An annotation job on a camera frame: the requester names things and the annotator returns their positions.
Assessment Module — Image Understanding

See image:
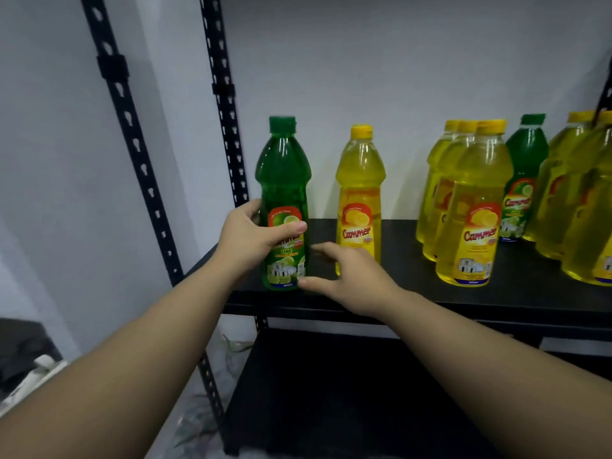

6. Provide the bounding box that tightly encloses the person's left hand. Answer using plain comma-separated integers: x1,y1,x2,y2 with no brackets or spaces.
215,199,309,279

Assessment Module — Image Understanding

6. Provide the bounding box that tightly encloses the person's right hand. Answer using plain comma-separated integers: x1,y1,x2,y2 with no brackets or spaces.
297,242,402,322

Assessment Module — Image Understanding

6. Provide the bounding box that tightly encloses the green dish soap bottle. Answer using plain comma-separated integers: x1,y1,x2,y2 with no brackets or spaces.
499,113,550,244
254,115,312,291

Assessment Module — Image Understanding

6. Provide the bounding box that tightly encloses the black metal shelving rack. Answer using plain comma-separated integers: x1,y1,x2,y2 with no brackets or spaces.
78,0,612,459

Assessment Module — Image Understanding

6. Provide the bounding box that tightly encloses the person's left forearm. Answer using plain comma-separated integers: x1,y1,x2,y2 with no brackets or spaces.
0,255,240,459

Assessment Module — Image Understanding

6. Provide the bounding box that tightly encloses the person's right forearm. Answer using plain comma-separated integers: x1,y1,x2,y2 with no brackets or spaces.
380,289,612,459

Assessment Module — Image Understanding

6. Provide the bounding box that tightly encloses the black shoe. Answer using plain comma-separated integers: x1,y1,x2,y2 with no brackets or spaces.
0,318,64,397

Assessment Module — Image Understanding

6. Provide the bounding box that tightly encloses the white sandal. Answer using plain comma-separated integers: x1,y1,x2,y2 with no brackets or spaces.
0,353,70,419

